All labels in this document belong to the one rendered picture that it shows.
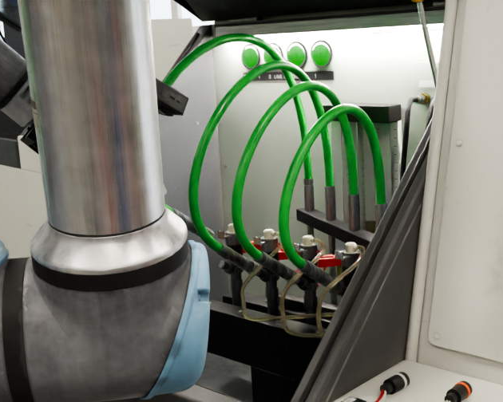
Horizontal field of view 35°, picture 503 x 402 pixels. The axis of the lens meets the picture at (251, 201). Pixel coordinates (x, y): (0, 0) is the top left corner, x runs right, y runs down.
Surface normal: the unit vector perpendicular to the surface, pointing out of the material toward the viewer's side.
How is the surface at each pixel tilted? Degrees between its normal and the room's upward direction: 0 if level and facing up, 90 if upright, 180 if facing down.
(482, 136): 76
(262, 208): 90
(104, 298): 101
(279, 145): 90
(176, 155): 90
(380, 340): 90
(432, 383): 0
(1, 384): 106
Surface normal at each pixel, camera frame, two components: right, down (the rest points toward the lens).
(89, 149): 0.05, 0.39
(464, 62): -0.68, -0.06
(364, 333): 0.73, 0.10
